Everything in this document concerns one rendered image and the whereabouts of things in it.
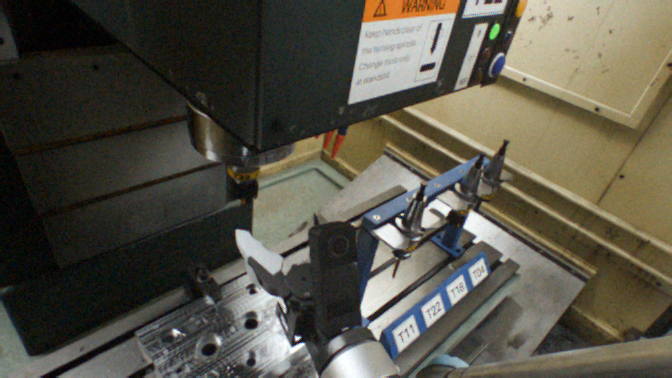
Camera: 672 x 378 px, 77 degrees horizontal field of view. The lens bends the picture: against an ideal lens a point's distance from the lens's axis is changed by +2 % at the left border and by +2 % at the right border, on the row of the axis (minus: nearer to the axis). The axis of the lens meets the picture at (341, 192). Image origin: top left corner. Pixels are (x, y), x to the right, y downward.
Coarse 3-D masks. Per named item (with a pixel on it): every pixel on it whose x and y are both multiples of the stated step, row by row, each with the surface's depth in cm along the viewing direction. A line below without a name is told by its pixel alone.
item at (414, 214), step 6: (414, 198) 82; (408, 204) 84; (414, 204) 82; (420, 204) 82; (408, 210) 84; (414, 210) 83; (420, 210) 83; (408, 216) 84; (414, 216) 83; (420, 216) 83; (402, 222) 85; (408, 222) 84; (414, 222) 84; (420, 222) 84; (408, 228) 85; (414, 228) 84
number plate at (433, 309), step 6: (438, 294) 108; (432, 300) 106; (438, 300) 108; (426, 306) 105; (432, 306) 106; (438, 306) 107; (426, 312) 104; (432, 312) 106; (438, 312) 107; (444, 312) 108; (426, 318) 104; (432, 318) 105; (426, 324) 104
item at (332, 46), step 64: (128, 0) 47; (192, 0) 37; (256, 0) 31; (320, 0) 34; (192, 64) 41; (256, 64) 34; (320, 64) 38; (448, 64) 53; (256, 128) 37; (320, 128) 42
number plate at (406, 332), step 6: (408, 318) 100; (402, 324) 99; (408, 324) 100; (414, 324) 101; (396, 330) 97; (402, 330) 99; (408, 330) 100; (414, 330) 101; (396, 336) 97; (402, 336) 98; (408, 336) 100; (414, 336) 101; (396, 342) 97; (402, 342) 98; (408, 342) 99; (402, 348) 98
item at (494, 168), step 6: (492, 156) 104; (498, 156) 102; (504, 156) 102; (492, 162) 104; (498, 162) 103; (486, 168) 105; (492, 168) 104; (498, 168) 103; (486, 174) 105; (492, 174) 104; (498, 174) 104
